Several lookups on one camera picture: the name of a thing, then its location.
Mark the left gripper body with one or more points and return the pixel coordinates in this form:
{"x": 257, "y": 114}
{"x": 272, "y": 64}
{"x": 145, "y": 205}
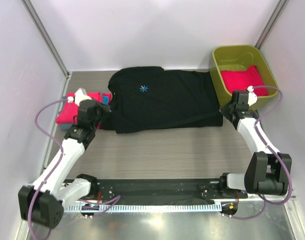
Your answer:
{"x": 99, "y": 112}

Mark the pink t-shirt in bin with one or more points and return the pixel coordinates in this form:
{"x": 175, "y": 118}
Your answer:
{"x": 240, "y": 80}

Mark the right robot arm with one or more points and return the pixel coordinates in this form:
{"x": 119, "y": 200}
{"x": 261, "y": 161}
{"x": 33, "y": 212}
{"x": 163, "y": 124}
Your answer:
{"x": 268, "y": 172}

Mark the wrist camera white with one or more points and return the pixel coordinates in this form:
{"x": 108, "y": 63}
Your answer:
{"x": 252, "y": 97}
{"x": 79, "y": 96}

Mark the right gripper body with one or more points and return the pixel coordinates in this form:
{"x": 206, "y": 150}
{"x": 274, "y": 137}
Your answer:
{"x": 231, "y": 107}

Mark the olive green plastic bin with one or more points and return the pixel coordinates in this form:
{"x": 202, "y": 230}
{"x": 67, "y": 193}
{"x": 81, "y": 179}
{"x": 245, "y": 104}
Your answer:
{"x": 237, "y": 67}

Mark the aluminium frame rail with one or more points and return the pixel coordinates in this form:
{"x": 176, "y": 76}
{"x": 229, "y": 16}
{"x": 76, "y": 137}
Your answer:
{"x": 288, "y": 196}

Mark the black t-shirt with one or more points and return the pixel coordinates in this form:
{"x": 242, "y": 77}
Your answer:
{"x": 152, "y": 98}

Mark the blue folded t-shirt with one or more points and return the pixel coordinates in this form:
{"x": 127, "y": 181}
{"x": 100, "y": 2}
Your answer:
{"x": 106, "y": 99}

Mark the slotted cable duct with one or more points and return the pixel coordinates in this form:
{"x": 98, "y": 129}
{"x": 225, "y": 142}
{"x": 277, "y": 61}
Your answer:
{"x": 80, "y": 207}

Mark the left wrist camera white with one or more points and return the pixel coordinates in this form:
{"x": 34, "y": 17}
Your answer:
{"x": 79, "y": 96}

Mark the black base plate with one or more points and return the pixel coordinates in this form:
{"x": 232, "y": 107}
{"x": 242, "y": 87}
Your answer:
{"x": 164, "y": 192}

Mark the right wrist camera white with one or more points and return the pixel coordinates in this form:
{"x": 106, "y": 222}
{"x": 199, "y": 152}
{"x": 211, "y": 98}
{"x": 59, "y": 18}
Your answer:
{"x": 252, "y": 97}

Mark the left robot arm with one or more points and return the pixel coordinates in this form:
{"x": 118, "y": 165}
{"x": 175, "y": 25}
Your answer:
{"x": 44, "y": 201}

